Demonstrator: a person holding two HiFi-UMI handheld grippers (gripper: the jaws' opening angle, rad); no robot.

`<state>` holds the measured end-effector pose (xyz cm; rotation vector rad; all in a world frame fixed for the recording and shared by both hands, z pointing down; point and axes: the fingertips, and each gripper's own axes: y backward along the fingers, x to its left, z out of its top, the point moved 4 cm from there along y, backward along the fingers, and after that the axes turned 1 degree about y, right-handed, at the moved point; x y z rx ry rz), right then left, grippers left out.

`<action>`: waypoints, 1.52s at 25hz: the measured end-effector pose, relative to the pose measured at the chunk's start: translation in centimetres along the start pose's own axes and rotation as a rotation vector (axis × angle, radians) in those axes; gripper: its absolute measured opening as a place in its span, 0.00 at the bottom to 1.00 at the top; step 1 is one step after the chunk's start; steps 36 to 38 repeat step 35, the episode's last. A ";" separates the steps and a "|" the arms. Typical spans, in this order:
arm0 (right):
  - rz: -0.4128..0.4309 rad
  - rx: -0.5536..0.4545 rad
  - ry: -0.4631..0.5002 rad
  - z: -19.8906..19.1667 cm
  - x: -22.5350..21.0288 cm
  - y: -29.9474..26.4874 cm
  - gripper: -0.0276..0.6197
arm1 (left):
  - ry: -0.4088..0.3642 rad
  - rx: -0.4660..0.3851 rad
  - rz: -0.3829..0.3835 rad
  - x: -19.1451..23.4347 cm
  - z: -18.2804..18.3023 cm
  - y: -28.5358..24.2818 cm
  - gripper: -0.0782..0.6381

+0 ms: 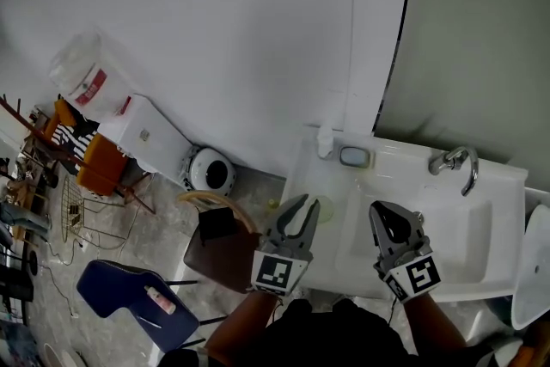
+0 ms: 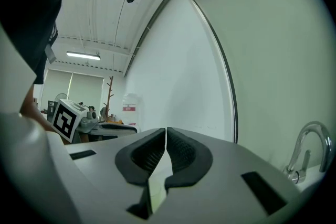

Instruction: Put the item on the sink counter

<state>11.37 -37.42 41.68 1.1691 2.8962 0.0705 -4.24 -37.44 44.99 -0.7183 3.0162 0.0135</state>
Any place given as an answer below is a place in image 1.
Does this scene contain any person's black clothing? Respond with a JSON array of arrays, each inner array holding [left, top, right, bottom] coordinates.
[[157, 297, 495, 367]]

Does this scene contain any white sink counter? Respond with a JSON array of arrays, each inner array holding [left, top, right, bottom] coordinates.
[[281, 125, 529, 303]]

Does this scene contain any small white bottle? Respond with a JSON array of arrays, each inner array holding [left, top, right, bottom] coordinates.
[[316, 125, 335, 161]]

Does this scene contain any black and white striped cloth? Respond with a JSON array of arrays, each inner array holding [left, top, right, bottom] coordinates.
[[52, 120, 101, 161]]

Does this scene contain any wall mirror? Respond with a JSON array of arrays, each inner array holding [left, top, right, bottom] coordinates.
[[371, 0, 550, 191]]

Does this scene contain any person's left forearm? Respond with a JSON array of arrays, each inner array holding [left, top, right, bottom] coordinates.
[[203, 291, 285, 358]]

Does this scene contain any round white bin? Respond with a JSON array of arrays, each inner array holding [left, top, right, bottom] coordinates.
[[181, 145, 238, 193]]

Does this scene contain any black pouch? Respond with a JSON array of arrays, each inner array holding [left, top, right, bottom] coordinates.
[[198, 206, 240, 247]]

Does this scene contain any white plate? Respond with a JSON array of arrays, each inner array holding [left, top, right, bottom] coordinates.
[[42, 341, 89, 367]]

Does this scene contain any person's right forearm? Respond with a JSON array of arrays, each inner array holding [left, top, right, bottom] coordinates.
[[400, 294, 469, 356]]

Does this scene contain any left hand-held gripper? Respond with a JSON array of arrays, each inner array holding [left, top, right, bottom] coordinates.
[[250, 193, 322, 297]]

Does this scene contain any pink tube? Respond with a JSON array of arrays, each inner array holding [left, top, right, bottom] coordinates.
[[144, 284, 178, 315]]

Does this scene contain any blue chair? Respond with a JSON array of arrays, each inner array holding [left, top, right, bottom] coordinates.
[[76, 259, 229, 354]]

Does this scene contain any brown chair with wooden back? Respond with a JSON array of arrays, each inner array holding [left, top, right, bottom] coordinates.
[[177, 189, 264, 295]]

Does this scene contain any chrome faucet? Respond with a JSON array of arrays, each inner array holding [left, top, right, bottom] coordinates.
[[428, 145, 480, 198]]

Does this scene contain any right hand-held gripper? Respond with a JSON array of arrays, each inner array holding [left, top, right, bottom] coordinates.
[[369, 200, 442, 305]]

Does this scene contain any red wooden rack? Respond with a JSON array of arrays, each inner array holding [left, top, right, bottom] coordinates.
[[0, 93, 156, 215]]

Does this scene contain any white floor cable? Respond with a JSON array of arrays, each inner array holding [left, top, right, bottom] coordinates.
[[40, 171, 156, 320]]

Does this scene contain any clear round cup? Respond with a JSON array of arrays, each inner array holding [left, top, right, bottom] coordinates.
[[309, 194, 336, 225]]

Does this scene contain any orange chair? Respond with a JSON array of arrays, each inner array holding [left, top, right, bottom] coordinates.
[[76, 132, 131, 198], [42, 98, 79, 139]]

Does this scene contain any grey soap dish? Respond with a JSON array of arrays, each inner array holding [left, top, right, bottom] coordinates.
[[338, 145, 372, 169]]

